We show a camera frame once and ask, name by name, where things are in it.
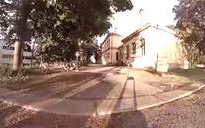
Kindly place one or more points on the tan two-storey building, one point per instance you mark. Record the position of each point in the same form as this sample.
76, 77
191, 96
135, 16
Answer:
110, 46

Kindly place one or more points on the grey paved path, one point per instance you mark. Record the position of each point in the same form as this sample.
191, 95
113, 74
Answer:
90, 95

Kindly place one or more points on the parked bicycles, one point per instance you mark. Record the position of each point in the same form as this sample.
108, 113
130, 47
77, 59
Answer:
68, 65

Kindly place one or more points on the large dark leafy tree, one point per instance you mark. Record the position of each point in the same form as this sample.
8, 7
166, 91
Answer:
76, 20

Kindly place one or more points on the pale building with chimney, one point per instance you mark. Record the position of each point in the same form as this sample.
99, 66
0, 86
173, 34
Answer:
156, 43

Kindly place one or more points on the white board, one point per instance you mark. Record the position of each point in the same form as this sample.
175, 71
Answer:
162, 62

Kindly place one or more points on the pale curved kerb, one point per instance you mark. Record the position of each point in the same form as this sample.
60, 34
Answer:
163, 103

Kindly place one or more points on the tree with pale trunk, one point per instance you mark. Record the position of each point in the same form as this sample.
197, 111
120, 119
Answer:
17, 55

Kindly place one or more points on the dirt and grass ground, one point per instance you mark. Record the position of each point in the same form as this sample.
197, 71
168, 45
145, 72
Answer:
193, 75

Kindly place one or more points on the weedy grass verge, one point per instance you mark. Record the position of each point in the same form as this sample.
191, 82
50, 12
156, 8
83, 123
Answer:
3, 74

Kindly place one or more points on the white multi-storey building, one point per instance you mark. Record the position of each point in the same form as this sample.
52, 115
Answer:
0, 51

